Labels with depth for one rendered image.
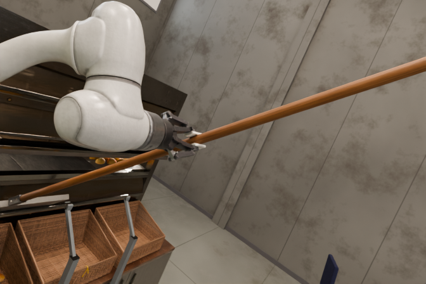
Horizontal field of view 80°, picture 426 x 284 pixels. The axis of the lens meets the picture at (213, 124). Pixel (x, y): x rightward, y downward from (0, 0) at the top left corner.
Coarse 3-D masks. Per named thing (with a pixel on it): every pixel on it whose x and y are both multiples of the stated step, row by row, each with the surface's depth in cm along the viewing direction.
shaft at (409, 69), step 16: (416, 64) 54; (368, 80) 57; (384, 80) 56; (320, 96) 61; (336, 96) 60; (272, 112) 66; (288, 112) 65; (224, 128) 72; (240, 128) 70; (128, 160) 86; (144, 160) 84; (80, 176) 96; (96, 176) 92; (32, 192) 108; (48, 192) 104
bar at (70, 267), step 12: (60, 204) 151; (72, 204) 156; (84, 204) 164; (0, 216) 124; (72, 228) 153; (132, 228) 191; (72, 240) 150; (132, 240) 187; (72, 252) 147; (72, 264) 145; (120, 264) 188; (120, 276) 191
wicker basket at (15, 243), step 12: (0, 228) 159; (12, 228) 162; (0, 240) 161; (12, 240) 159; (0, 252) 161; (12, 252) 158; (0, 264) 162; (12, 264) 155; (24, 264) 149; (12, 276) 153; (24, 276) 148
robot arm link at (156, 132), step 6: (150, 114) 54; (156, 114) 57; (150, 120) 52; (156, 120) 54; (162, 120) 57; (150, 126) 52; (156, 126) 54; (162, 126) 56; (150, 132) 52; (156, 132) 54; (162, 132) 55; (150, 138) 52; (156, 138) 54; (162, 138) 56; (144, 144) 52; (150, 144) 54; (156, 144) 55; (144, 150) 57
